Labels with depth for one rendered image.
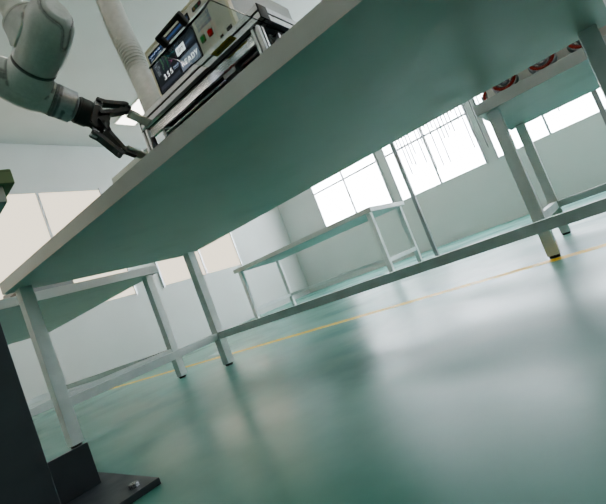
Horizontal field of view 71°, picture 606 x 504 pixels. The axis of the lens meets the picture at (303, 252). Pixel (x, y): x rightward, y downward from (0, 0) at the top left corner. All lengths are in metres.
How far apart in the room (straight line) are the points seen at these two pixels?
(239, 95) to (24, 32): 0.53
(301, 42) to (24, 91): 0.73
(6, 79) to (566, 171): 6.92
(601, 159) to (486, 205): 1.62
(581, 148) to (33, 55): 6.89
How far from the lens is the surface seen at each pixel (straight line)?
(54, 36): 1.22
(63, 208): 6.57
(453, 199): 7.64
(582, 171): 7.36
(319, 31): 0.86
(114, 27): 3.44
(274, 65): 0.90
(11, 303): 2.56
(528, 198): 2.11
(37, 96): 1.32
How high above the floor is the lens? 0.30
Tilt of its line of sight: 4 degrees up
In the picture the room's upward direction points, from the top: 21 degrees counter-clockwise
